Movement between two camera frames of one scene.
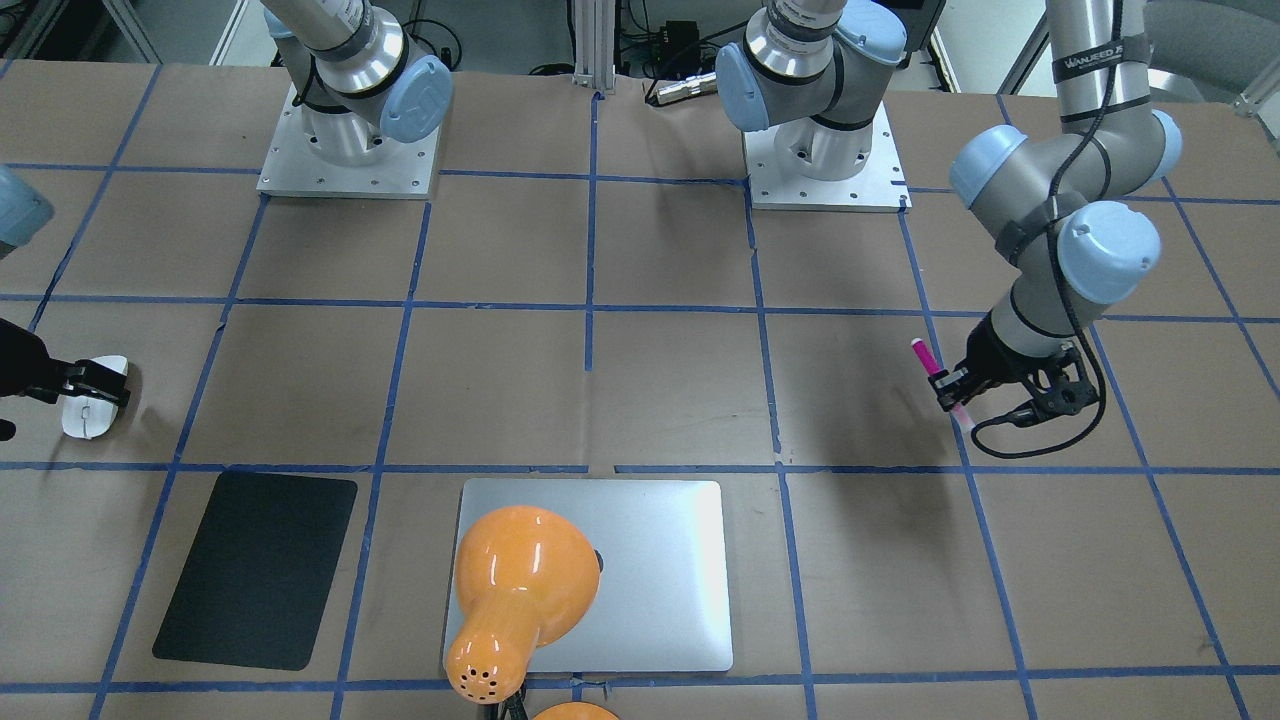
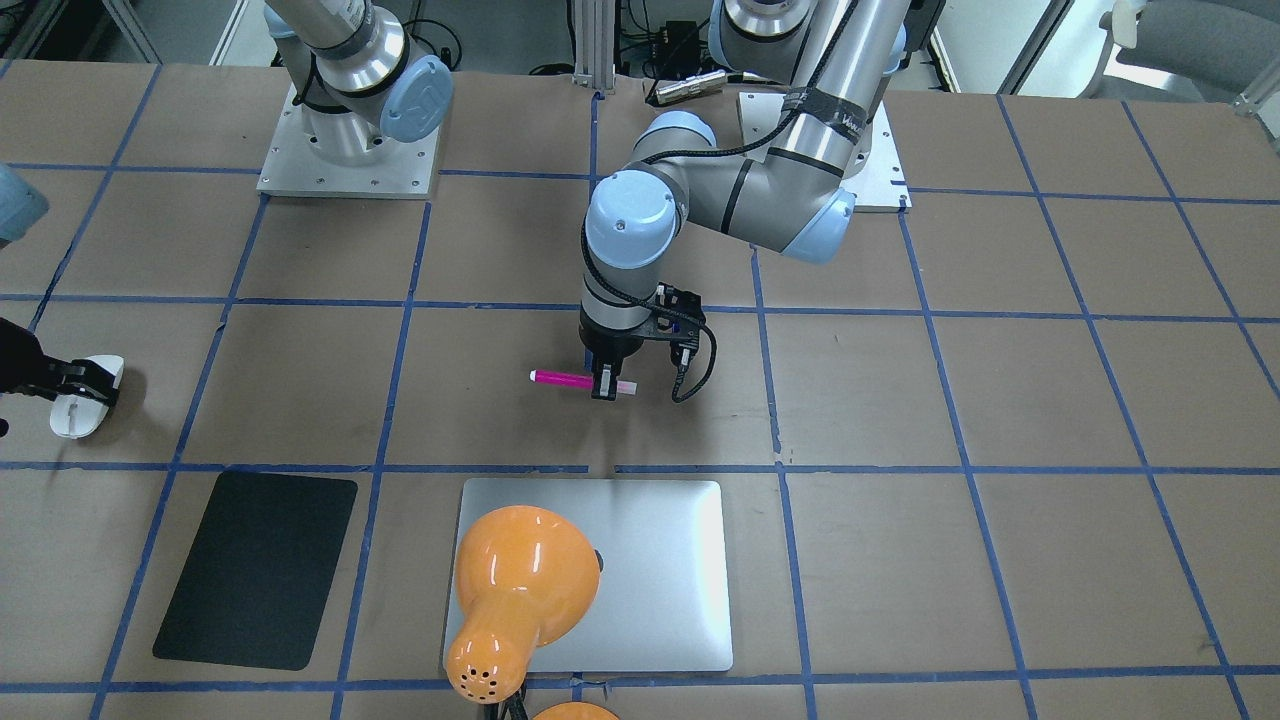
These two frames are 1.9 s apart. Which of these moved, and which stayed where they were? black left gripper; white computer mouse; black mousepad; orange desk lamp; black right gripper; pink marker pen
Moved: black left gripper; pink marker pen
Stayed: orange desk lamp; black right gripper; black mousepad; white computer mouse
